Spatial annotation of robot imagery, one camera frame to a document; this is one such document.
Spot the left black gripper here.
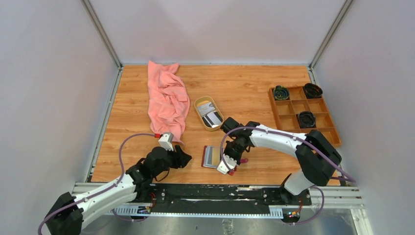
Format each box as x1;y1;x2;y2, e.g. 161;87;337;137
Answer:
152;144;192;178

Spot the gold striped credit card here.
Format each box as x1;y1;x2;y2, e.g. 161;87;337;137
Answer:
204;146;221;168

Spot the grey striped credit card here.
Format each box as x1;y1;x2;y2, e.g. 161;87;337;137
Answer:
202;112;223;128

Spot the yellow oval tray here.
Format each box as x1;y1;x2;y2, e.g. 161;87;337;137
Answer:
194;96;224;132

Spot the white VIP card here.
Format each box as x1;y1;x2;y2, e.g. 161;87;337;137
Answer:
197;102;215;117

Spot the red leather card holder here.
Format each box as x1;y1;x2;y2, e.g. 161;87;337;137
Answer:
202;145;240;171

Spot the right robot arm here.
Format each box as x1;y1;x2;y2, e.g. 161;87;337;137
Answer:
217;117;342;205

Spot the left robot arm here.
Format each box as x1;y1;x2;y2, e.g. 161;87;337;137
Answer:
41;145;192;235

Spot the pink cloth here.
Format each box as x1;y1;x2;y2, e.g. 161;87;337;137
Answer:
147;61;190;143

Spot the brown compartment organizer tray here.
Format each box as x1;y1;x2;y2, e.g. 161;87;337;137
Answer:
268;84;342;148

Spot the black green round cap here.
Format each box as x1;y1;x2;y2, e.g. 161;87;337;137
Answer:
273;85;290;101

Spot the black round cap middle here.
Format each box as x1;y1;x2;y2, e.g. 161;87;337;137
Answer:
297;111;316;129

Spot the black round cap top right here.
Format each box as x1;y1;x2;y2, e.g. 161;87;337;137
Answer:
303;83;323;99

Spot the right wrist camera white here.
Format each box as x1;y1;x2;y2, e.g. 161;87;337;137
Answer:
216;155;237;176

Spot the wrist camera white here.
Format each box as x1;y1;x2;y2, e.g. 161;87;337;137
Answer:
158;132;174;151
216;155;237;176

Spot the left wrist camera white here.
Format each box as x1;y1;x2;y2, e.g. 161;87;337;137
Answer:
158;132;174;151

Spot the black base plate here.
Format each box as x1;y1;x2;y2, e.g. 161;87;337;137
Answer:
133;184;311;214

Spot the aluminium frame rail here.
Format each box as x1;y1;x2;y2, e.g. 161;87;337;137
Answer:
72;182;365;218

